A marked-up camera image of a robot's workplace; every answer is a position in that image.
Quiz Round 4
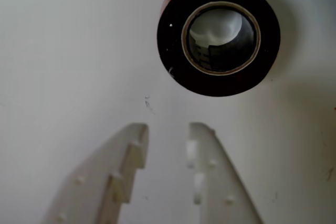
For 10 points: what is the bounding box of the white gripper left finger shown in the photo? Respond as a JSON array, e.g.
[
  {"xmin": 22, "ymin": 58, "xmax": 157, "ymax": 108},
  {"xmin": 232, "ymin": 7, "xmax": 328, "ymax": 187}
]
[{"xmin": 43, "ymin": 122, "xmax": 150, "ymax": 224}]

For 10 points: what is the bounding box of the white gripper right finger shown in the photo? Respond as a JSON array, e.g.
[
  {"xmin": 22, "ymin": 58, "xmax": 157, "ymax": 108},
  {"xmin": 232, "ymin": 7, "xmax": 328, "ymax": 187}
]
[{"xmin": 186, "ymin": 121, "xmax": 265, "ymax": 224}]

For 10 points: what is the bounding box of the red tape roll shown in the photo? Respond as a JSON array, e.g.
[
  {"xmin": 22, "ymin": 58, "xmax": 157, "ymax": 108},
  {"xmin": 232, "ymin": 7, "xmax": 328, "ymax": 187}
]
[{"xmin": 156, "ymin": 0, "xmax": 281, "ymax": 98}]

